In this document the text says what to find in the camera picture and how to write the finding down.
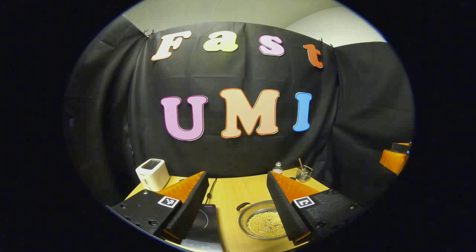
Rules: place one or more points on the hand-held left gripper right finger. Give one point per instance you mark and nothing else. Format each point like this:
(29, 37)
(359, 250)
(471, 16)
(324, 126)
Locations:
(284, 211)

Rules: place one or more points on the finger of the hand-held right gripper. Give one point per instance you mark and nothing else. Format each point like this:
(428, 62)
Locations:
(394, 160)

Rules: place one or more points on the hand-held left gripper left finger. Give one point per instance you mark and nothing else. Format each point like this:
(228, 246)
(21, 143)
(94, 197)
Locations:
(191, 211)

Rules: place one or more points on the black induction cooktop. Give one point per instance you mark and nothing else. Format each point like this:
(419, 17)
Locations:
(206, 222)

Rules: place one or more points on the pile of yellow beans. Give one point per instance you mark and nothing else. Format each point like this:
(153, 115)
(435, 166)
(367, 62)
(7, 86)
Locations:
(266, 225)

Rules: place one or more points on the clear glass cup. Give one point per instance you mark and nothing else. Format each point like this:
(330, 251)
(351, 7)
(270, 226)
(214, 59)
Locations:
(304, 175)

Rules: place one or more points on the small clear bottle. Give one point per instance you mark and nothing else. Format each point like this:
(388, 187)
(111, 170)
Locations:
(277, 169)

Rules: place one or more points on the wooden stick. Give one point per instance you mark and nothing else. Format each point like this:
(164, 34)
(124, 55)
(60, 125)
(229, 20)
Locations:
(300, 162)

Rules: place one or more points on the white toaster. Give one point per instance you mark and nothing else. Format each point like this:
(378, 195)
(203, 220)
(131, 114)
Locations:
(152, 175)

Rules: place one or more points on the black backdrop cloth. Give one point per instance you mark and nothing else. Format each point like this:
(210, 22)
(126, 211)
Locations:
(223, 151)

